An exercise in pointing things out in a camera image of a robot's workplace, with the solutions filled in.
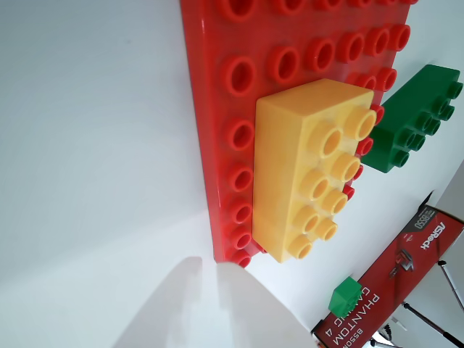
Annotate black tripod leg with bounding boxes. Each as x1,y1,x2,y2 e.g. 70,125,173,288
402,301,464,348

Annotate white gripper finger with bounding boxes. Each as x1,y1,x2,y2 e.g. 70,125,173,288
217,262,318,348
119,256,233,348

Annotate small green cube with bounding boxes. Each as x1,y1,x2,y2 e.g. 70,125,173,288
328,275,363,315

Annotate silver tripod leg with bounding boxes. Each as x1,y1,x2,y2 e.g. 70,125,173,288
436,260,464,311

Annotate red ASRock motherboard box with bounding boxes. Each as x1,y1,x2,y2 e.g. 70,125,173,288
310,191,464,348

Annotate green lego brick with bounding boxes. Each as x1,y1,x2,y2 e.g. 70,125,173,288
360,64,464,174

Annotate red lego baseplate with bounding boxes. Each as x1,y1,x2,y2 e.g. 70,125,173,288
180,0,414,269

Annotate yellow lego brick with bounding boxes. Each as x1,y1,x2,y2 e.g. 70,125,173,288
252,78,378,264

